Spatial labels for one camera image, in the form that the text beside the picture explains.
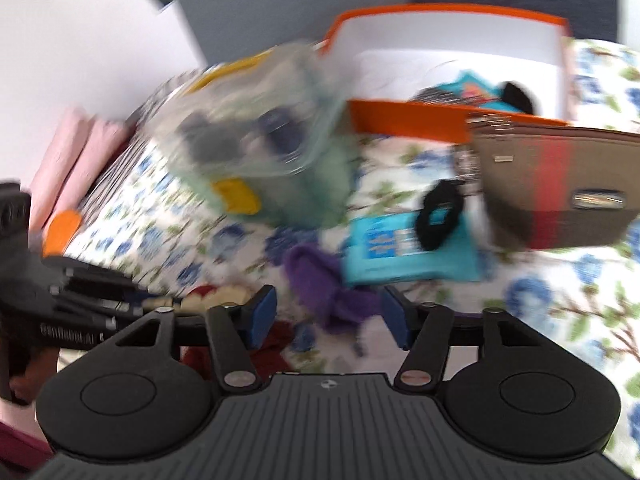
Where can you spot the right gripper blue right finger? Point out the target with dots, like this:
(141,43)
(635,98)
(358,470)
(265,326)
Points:
(422,330)

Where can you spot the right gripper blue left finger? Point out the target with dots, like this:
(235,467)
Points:
(233,331)

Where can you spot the purple fabric cloth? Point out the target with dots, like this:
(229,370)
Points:
(316,278)

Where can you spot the teal cloth packet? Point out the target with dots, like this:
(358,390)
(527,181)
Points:
(382,250)

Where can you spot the black hair scrunchie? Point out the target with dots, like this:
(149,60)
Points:
(440,214)

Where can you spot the floral white blue blanket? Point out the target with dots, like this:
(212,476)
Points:
(585,299)

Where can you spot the brown pouch with red stripe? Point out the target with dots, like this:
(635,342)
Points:
(551,186)

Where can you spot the clear plastic container yellow lid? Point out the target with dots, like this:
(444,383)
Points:
(265,139)

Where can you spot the orange cardboard box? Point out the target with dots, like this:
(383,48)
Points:
(387,55)

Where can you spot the white cushion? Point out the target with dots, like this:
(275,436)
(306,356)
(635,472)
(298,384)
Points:
(106,56)

